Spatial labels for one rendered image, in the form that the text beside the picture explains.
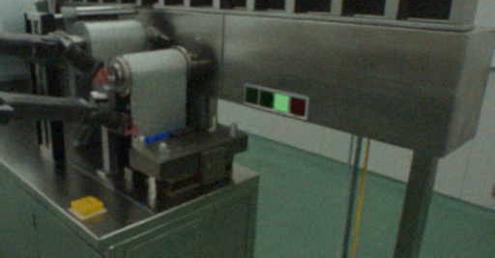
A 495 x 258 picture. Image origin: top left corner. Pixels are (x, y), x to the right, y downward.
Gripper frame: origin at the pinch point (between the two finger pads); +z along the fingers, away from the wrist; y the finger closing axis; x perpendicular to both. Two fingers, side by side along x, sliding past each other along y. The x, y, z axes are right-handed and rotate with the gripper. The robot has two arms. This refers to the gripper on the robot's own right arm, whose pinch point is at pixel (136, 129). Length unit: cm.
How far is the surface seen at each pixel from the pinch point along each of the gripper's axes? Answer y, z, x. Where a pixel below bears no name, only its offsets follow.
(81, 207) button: 11.4, -17.0, -26.7
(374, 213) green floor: -3, 232, 11
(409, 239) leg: 75, 53, 1
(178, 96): 0.3, 11.4, 16.8
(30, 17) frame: -44, -31, 23
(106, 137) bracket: -8.2, -4.1, -6.2
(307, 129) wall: -100, 268, 63
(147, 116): 0.3, 1.9, 5.7
